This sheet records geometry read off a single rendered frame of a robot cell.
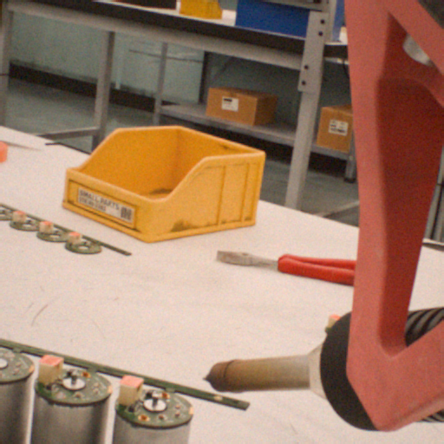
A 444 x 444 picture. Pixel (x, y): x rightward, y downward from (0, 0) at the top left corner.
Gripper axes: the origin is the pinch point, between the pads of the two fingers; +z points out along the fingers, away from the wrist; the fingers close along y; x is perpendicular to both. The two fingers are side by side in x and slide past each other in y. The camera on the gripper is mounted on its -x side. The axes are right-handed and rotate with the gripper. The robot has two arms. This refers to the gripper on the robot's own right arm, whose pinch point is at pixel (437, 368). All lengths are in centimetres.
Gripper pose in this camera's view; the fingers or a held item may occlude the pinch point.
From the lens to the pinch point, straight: 18.2
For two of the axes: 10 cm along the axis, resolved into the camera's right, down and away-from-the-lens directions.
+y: -8.7, 0.0, -5.0
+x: 3.7, 6.8, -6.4
